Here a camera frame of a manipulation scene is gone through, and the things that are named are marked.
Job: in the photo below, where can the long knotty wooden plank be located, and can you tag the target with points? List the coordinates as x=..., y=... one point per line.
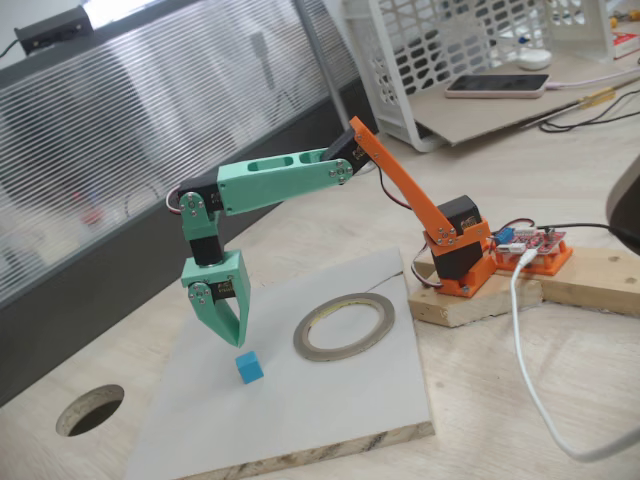
x=595, y=280

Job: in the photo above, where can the white perforated plastic basket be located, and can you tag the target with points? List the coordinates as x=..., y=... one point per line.
x=602, y=35

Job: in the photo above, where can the white earbuds case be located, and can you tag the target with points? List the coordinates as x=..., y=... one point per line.
x=534, y=61

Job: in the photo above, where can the brown cardboard sheet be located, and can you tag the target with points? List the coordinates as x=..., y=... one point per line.
x=475, y=117

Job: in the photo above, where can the red and white book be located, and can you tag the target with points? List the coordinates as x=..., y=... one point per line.
x=627, y=45

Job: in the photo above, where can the red controller board orange mount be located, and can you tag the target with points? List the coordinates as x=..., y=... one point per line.
x=542, y=245

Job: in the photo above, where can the ribbed translucent desk partition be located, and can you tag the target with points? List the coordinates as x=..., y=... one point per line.
x=150, y=125

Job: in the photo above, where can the small blue cube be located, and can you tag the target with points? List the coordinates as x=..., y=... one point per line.
x=249, y=369

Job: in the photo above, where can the smartphone with pink case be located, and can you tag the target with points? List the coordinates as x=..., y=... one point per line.
x=500, y=86

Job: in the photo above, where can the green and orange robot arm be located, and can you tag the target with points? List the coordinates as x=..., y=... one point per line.
x=275, y=190

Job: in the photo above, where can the blurred dark grey object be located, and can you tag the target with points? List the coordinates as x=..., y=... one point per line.
x=627, y=210

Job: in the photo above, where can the white laminated chipboard panel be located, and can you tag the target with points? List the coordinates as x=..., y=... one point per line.
x=225, y=425

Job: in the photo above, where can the short pale wooden block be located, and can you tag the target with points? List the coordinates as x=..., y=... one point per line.
x=465, y=307

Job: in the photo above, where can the small black box device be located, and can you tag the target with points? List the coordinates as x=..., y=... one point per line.
x=50, y=30

